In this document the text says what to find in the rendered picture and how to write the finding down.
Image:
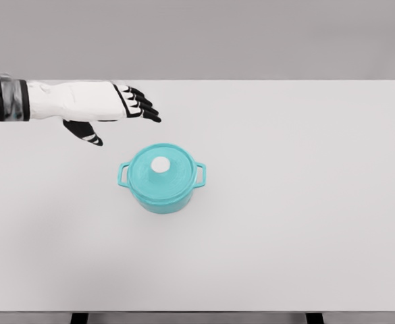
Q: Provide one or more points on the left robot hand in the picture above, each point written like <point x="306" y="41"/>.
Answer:
<point x="89" y="101"/>

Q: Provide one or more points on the teal pot lid white knob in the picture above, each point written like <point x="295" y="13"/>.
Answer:
<point x="162" y="175"/>

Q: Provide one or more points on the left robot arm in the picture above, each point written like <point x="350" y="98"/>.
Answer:
<point x="11" y="100"/>

